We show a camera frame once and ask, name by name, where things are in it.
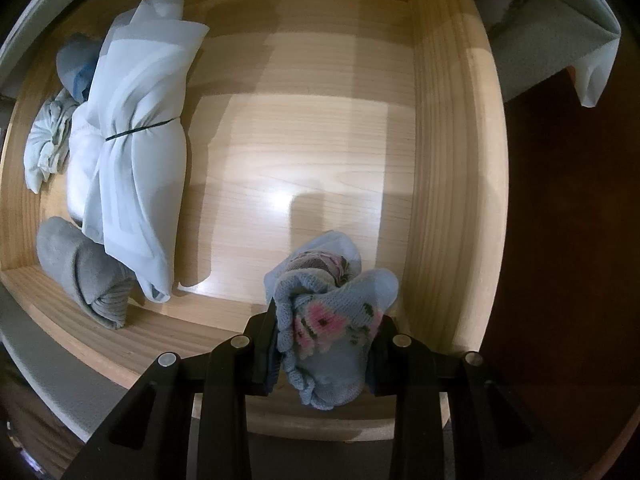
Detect grey-blue cloth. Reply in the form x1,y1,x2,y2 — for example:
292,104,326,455
55,32,103,103

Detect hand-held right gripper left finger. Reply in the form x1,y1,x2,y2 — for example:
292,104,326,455
82,297,281,480

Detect wooden drawer with grey front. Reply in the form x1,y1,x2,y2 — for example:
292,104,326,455
0,0,511,480

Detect white patterned paper cover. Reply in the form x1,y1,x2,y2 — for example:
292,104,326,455
572,30,621,108

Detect pale green cloth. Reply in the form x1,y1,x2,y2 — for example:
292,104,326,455
24,87,83,193

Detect blue floral knit socks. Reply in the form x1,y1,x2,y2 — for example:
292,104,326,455
264,230,401,408

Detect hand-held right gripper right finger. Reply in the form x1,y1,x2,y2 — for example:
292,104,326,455
367,317,561,480

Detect pale blue banded cloth bundle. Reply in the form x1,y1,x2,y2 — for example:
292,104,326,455
67,0,211,303

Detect grey socks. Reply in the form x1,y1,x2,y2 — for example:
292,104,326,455
36,216,146,331

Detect grey nightstand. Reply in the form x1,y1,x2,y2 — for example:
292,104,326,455
0,0,621,108

